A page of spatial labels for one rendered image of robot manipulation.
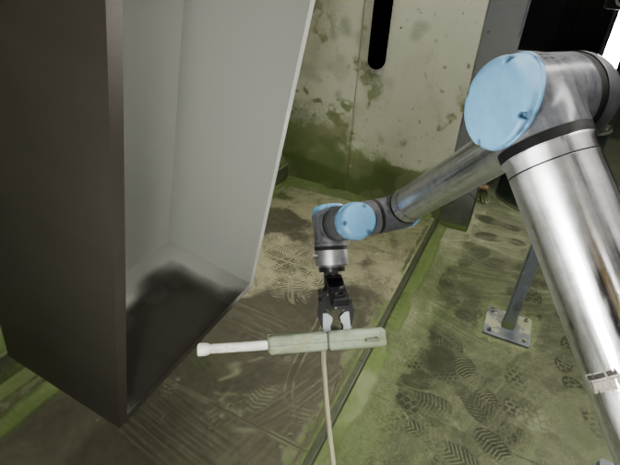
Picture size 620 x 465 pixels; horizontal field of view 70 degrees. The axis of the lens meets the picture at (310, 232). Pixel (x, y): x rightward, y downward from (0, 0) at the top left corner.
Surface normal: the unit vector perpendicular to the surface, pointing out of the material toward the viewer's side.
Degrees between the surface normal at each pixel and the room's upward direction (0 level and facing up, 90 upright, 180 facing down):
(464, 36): 90
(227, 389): 0
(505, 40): 90
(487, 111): 85
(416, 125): 90
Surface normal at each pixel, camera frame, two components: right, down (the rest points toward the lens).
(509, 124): -0.93, 0.06
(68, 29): -0.41, 0.46
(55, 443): 0.05, -0.85
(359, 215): 0.30, -0.04
